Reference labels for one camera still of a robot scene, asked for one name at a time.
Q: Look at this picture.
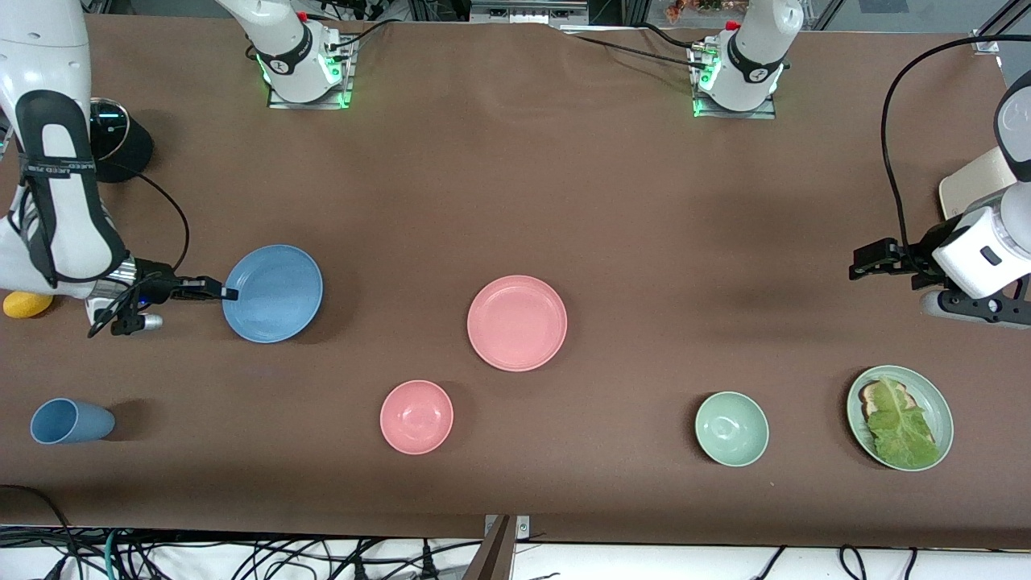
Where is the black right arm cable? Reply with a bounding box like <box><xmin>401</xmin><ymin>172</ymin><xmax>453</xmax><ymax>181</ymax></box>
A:
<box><xmin>101</xmin><ymin>161</ymin><xmax>192</xmax><ymax>281</ymax></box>

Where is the green lettuce leaf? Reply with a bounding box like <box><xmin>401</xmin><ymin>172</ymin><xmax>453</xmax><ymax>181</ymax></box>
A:
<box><xmin>866</xmin><ymin>377</ymin><xmax>942</xmax><ymax>470</ymax></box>

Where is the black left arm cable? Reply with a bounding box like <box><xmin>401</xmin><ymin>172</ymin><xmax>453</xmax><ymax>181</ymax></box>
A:
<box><xmin>880</xmin><ymin>34</ymin><xmax>1031</xmax><ymax>263</ymax></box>

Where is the small pink bowl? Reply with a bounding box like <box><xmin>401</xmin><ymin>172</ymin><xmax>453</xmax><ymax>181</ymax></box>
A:
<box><xmin>379</xmin><ymin>379</ymin><xmax>454</xmax><ymax>456</ymax></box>

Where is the green plate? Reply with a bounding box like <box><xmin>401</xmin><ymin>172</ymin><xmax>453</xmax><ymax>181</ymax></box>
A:
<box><xmin>846</xmin><ymin>365</ymin><xmax>955</xmax><ymax>473</ymax></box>

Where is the black floor cable loop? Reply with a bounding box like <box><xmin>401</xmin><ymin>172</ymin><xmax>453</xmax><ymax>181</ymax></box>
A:
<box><xmin>0</xmin><ymin>483</ymin><xmax>85</xmax><ymax>580</ymax></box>

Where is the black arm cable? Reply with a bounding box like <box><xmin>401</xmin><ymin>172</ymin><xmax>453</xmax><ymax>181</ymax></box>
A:
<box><xmin>880</xmin><ymin>34</ymin><xmax>1031</xmax><ymax>263</ymax></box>
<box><xmin>101</xmin><ymin>161</ymin><xmax>192</xmax><ymax>281</ymax></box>

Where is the metal table edge bracket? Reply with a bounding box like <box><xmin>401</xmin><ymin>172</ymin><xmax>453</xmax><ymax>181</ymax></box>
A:
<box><xmin>463</xmin><ymin>514</ymin><xmax>532</xmax><ymax>580</ymax></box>

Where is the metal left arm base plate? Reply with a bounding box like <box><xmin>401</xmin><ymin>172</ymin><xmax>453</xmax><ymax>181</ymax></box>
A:
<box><xmin>689</xmin><ymin>40</ymin><xmax>779</xmax><ymax>120</ymax></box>

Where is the toasted bread slice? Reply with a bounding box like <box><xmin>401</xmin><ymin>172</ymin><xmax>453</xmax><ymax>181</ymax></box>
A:
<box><xmin>859</xmin><ymin>380</ymin><xmax>919</xmax><ymax>424</ymax></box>

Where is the black base power cable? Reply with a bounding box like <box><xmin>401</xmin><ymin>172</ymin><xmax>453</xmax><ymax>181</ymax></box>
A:
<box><xmin>564</xmin><ymin>31</ymin><xmax>714</xmax><ymax>73</ymax></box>
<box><xmin>632</xmin><ymin>22</ymin><xmax>706</xmax><ymax>51</ymax></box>
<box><xmin>326</xmin><ymin>18</ymin><xmax>393</xmax><ymax>51</ymax></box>

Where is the blue plastic cup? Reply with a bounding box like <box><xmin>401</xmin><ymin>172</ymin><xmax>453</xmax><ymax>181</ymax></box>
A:
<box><xmin>30</xmin><ymin>398</ymin><xmax>116</xmax><ymax>445</ymax></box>

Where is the glass lid blue knob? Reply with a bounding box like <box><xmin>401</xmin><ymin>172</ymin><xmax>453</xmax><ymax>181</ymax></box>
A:
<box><xmin>87</xmin><ymin>97</ymin><xmax>131</xmax><ymax>160</ymax></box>

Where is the pink plate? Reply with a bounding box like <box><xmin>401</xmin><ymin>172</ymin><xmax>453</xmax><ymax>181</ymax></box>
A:
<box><xmin>467</xmin><ymin>275</ymin><xmax>568</xmax><ymax>372</ymax></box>

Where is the blue plate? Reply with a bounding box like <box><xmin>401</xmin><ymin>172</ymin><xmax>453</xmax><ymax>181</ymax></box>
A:
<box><xmin>222</xmin><ymin>245</ymin><xmax>324</xmax><ymax>344</ymax></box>

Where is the small green bowl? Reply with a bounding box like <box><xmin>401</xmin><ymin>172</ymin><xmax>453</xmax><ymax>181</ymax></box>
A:
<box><xmin>694</xmin><ymin>391</ymin><xmax>770</xmax><ymax>468</ymax></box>

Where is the aluminium frame corner bracket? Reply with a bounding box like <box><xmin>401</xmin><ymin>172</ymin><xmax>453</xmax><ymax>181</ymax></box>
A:
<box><xmin>971</xmin><ymin>0</ymin><xmax>1031</xmax><ymax>56</ymax></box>

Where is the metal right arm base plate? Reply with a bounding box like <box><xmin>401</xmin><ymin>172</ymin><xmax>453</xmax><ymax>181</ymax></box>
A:
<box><xmin>267</xmin><ymin>36</ymin><xmax>356</xmax><ymax>110</ymax></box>

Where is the black pot blue handle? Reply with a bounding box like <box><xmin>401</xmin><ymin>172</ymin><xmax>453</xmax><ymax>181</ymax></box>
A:
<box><xmin>87</xmin><ymin>97</ymin><xmax>155</xmax><ymax>184</ymax></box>

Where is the yellow toy fruit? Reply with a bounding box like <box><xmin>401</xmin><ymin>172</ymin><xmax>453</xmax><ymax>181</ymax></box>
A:
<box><xmin>2</xmin><ymin>292</ymin><xmax>54</xmax><ymax>320</ymax></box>

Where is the beige toaster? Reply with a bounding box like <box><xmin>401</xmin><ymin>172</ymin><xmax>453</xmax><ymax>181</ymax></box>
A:
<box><xmin>938</xmin><ymin>145</ymin><xmax>1019</xmax><ymax>222</ymax></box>

